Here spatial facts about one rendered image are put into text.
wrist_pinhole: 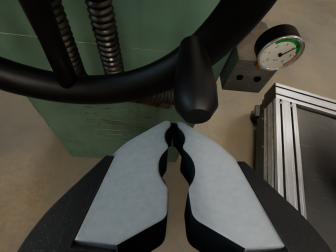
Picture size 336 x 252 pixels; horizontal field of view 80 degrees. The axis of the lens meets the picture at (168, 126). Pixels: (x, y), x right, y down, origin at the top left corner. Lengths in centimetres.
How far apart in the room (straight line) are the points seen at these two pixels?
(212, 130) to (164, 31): 72
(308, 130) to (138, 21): 81
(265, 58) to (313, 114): 73
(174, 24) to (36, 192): 78
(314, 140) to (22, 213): 112
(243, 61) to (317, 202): 61
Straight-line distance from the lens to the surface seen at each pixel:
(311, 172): 90
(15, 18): 43
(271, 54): 35
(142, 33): 37
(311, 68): 169
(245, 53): 39
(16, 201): 96
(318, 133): 101
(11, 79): 22
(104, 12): 22
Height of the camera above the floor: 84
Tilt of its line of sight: 59 degrees down
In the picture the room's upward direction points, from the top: 15 degrees clockwise
